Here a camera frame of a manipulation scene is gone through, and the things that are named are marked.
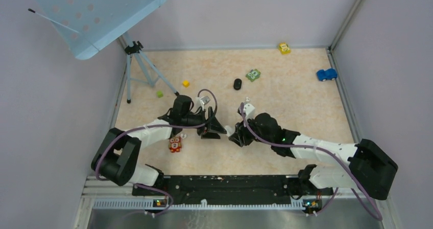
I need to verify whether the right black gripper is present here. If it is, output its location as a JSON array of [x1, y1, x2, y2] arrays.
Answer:
[[230, 114, 273, 147]]

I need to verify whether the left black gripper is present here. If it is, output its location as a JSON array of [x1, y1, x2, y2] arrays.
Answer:
[[181, 106, 226, 139]]

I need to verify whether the black earbud charging case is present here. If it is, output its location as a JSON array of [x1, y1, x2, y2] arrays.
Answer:
[[233, 78, 243, 90]]

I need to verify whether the white earbud charging case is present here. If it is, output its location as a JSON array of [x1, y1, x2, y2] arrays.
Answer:
[[224, 125, 234, 137]]

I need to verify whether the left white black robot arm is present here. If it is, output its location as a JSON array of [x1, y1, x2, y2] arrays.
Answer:
[[91, 95, 227, 195]]

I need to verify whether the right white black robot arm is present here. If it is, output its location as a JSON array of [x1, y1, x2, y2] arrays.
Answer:
[[229, 113, 398, 200]]

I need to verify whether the red owl toy block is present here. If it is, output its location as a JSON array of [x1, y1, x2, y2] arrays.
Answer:
[[169, 136, 182, 153]]

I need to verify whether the green owl toy block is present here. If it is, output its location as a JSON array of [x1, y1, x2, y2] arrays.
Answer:
[[246, 69, 261, 82]]

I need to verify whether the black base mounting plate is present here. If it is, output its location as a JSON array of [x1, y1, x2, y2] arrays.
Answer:
[[132, 174, 334, 207]]

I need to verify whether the blue toy car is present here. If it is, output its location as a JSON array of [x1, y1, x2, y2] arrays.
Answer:
[[316, 68, 338, 81]]

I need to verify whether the light blue tripod stand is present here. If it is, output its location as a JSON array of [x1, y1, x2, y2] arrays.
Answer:
[[119, 31, 180, 104]]

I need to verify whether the light blue perforated board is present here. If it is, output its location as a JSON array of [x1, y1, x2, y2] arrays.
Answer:
[[35, 0, 166, 60]]

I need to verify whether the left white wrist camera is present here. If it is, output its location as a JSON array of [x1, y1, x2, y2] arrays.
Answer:
[[196, 96, 210, 108]]

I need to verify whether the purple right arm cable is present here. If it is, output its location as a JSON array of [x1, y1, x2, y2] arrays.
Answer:
[[238, 102, 383, 222]]

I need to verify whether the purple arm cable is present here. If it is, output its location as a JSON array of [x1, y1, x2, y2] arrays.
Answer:
[[238, 102, 383, 222], [94, 88, 219, 181]]

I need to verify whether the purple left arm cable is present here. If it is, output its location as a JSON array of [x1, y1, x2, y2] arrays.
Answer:
[[94, 88, 219, 181]]

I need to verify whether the aluminium frame rail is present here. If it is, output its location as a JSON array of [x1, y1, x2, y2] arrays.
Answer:
[[74, 176, 393, 228]]

